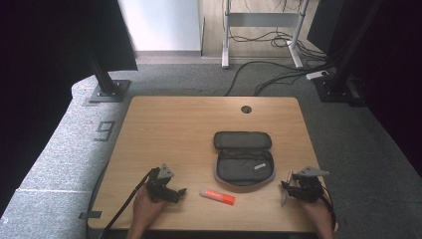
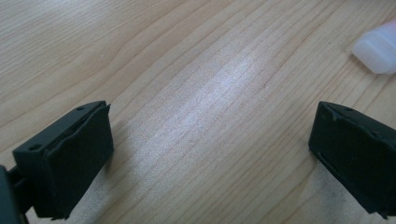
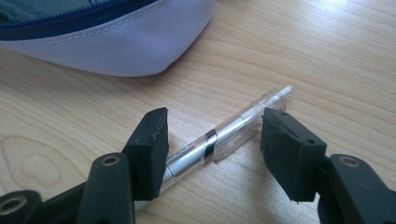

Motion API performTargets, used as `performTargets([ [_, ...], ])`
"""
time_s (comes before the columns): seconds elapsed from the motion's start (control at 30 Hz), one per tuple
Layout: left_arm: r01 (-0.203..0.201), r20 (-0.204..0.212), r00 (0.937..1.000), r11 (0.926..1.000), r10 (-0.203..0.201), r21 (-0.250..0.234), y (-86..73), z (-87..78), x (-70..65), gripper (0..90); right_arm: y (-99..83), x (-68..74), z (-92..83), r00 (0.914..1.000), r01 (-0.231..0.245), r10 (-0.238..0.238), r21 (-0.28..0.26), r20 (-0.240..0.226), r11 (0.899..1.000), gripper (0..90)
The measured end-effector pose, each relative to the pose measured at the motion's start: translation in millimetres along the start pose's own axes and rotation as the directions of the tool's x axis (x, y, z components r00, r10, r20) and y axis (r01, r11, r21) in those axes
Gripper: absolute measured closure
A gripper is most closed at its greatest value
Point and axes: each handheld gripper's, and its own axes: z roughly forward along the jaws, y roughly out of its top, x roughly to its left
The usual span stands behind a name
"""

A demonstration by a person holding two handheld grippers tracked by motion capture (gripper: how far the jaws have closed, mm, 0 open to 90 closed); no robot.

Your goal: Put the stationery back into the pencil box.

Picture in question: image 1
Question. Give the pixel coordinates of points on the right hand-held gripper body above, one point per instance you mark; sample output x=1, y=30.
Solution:
x=308, y=189

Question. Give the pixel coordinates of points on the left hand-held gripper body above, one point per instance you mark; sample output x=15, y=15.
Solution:
x=159, y=189

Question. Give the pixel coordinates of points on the small grey eraser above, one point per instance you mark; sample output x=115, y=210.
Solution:
x=260, y=166

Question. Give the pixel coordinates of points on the black and grey pencil case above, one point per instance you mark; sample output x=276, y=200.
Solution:
x=244, y=162

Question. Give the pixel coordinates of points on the person's left hand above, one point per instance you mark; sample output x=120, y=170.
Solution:
x=147, y=210

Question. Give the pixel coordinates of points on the person's right hand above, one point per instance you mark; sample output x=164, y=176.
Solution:
x=316, y=214

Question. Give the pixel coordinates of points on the orange glue stick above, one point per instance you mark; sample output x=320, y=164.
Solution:
x=217, y=196

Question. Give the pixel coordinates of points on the white power strip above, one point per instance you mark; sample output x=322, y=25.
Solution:
x=316, y=75

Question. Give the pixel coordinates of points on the black metal stand grey base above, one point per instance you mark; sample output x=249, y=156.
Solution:
x=106, y=83

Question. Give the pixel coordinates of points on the black curtain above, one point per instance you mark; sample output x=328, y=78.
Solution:
x=49, y=66
x=391, y=66

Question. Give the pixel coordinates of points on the white panel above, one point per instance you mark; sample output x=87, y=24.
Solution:
x=162, y=25

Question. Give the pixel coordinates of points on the white desk frame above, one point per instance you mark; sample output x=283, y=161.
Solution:
x=262, y=20

